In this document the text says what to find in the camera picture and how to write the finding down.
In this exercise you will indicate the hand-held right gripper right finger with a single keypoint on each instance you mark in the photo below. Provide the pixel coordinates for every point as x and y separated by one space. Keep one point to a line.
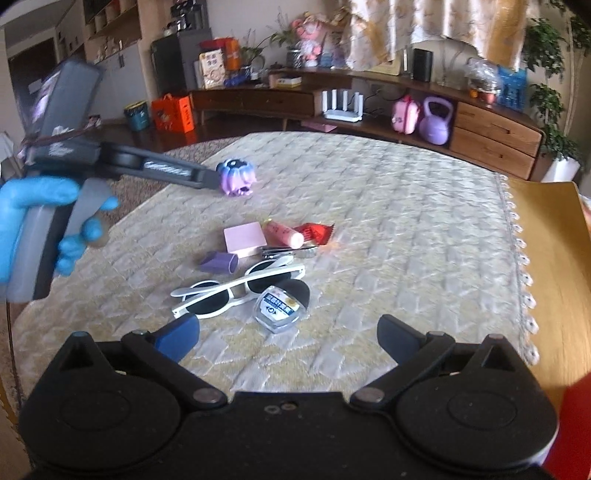
399 339

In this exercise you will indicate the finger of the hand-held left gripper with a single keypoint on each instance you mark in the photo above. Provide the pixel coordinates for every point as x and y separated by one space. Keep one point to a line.
203 180

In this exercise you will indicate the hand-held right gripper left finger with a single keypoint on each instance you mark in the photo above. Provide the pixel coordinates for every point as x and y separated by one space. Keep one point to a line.
178 339

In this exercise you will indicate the purple monster toy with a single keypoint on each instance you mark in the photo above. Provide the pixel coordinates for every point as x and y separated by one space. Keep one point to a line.
238 180

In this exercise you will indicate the pink sticky notepad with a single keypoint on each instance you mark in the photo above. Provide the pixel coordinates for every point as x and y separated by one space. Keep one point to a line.
244 235

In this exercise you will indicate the small purple eraser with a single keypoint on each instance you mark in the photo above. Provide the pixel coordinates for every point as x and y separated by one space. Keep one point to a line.
217 263

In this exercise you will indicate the pink tube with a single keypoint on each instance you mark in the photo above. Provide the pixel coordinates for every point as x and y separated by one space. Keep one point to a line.
281 233

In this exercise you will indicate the red snack packet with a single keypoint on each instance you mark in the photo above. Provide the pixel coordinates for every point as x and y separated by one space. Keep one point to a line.
318 230

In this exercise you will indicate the person's left hand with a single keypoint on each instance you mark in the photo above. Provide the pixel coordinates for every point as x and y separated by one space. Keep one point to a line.
37 191

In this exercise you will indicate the white sunglasses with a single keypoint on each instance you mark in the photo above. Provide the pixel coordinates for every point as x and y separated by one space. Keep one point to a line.
207 304

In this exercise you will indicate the brown lace tablecloth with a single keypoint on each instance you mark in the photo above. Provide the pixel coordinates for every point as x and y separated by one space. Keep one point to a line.
138 198

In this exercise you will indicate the teal bucket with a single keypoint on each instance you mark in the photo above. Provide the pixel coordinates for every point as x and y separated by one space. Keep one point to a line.
137 117

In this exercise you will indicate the orange gift bag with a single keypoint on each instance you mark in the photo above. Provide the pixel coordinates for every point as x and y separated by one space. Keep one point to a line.
173 115

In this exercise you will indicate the small clear plastic box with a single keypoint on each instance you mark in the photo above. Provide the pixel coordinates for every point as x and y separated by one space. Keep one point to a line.
277 311

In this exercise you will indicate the white quilted table mat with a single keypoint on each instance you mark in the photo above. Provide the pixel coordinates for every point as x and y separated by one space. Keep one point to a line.
392 230

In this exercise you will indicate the metal nail clipper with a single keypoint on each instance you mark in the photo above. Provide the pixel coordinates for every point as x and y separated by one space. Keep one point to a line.
286 252

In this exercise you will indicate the white snack box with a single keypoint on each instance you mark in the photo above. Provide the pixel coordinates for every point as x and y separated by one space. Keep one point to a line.
212 69

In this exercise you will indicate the black mini fridge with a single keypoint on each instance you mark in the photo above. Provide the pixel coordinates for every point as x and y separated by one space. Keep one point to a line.
180 60

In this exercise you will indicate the pink flat box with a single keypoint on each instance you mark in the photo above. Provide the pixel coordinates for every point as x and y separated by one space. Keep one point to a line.
318 125

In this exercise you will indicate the small cardboard box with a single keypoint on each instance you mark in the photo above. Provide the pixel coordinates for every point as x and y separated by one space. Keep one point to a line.
286 82

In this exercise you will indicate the orange carton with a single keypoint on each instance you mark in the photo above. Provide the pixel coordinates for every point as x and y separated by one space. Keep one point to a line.
232 53

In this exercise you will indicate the small potted plant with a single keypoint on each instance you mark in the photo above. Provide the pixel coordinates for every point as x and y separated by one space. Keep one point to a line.
294 57

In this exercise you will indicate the white router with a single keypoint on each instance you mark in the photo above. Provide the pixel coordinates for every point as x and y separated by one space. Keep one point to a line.
341 115

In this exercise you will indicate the pink plush doll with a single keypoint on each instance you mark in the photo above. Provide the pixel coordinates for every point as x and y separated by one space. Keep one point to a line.
309 46

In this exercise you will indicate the purple kettlebell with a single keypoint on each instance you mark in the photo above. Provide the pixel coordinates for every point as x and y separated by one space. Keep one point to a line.
436 129

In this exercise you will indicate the wooden television cabinet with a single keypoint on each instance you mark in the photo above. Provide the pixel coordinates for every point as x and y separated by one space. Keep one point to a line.
489 124

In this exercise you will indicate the black speaker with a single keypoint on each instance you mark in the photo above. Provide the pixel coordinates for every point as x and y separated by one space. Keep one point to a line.
421 64

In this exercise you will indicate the floral cloth cover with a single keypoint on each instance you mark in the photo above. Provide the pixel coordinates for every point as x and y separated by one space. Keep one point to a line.
415 27

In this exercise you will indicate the blue gift bag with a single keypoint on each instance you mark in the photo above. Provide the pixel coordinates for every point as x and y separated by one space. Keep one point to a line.
511 90

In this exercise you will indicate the clear plastic bag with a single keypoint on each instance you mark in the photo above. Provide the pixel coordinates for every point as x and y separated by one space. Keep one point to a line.
482 78

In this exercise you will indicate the potted green tree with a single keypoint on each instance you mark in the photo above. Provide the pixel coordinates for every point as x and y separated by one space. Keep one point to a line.
547 46

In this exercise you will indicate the wooden wall shelf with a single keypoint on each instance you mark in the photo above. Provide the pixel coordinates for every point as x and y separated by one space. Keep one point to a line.
115 27

